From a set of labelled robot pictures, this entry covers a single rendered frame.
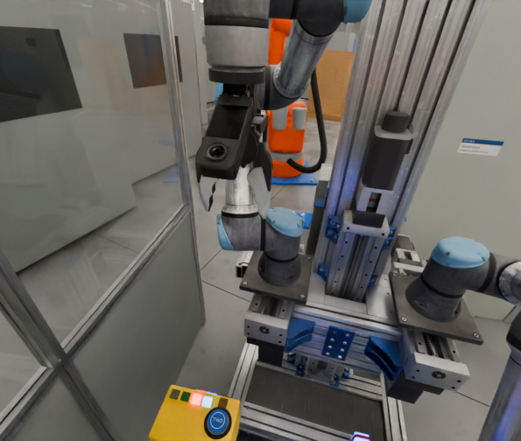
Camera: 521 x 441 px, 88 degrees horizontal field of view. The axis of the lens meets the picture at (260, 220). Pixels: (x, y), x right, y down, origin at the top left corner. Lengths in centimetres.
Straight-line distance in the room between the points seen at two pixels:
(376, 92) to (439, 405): 180
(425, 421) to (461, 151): 150
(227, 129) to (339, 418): 151
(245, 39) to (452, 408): 211
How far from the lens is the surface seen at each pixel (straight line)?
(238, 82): 36
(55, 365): 94
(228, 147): 32
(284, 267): 89
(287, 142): 395
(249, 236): 81
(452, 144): 187
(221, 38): 36
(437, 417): 211
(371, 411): 173
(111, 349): 113
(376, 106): 87
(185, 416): 69
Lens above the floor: 171
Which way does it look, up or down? 33 degrees down
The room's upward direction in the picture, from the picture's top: 3 degrees clockwise
